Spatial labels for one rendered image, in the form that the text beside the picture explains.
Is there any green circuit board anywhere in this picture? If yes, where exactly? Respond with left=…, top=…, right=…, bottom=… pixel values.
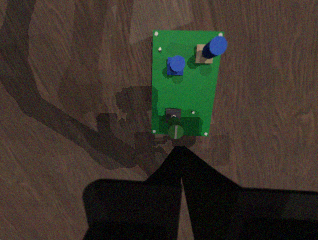
left=151, top=30, right=228, bottom=139

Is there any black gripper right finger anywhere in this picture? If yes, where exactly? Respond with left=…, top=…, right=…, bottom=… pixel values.
left=181, top=146, right=318, bottom=240

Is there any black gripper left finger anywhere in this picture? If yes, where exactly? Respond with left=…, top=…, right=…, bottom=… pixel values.
left=83, top=146, right=182, bottom=240

